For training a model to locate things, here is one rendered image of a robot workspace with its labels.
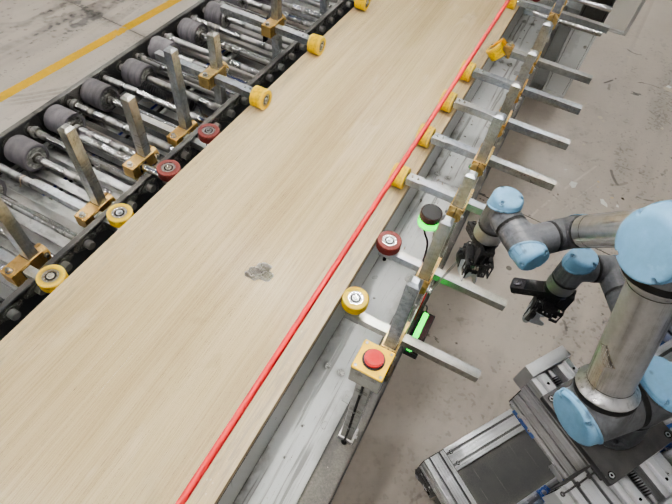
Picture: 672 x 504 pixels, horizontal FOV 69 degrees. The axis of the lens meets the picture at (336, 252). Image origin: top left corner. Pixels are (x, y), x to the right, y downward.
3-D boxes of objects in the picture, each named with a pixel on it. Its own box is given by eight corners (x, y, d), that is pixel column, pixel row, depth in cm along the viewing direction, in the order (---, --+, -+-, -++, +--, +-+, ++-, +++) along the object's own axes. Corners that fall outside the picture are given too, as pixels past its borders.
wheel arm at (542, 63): (589, 81, 218) (593, 75, 216) (588, 84, 217) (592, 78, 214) (510, 54, 226) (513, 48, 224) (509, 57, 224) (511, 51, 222)
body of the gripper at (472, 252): (459, 276, 132) (473, 249, 123) (458, 250, 137) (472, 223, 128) (487, 280, 132) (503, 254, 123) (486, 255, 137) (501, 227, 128)
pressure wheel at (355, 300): (358, 301, 157) (363, 282, 148) (368, 323, 153) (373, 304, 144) (335, 308, 155) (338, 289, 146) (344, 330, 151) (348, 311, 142)
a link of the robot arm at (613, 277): (632, 301, 131) (592, 299, 130) (617, 266, 137) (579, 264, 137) (650, 285, 124) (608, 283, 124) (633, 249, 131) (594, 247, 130)
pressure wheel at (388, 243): (399, 256, 169) (406, 235, 160) (390, 273, 165) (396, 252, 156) (378, 246, 171) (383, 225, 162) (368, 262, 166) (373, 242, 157)
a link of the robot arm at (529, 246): (570, 245, 108) (543, 209, 114) (527, 256, 105) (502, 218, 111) (555, 266, 114) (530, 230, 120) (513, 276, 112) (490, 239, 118)
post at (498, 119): (464, 209, 199) (507, 112, 161) (462, 215, 198) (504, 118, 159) (456, 206, 200) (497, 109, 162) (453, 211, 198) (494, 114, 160)
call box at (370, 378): (389, 368, 107) (396, 353, 101) (376, 396, 104) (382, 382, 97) (361, 353, 109) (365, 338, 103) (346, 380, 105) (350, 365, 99)
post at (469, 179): (440, 260, 190) (479, 171, 152) (437, 267, 188) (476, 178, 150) (431, 257, 191) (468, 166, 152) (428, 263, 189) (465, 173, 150)
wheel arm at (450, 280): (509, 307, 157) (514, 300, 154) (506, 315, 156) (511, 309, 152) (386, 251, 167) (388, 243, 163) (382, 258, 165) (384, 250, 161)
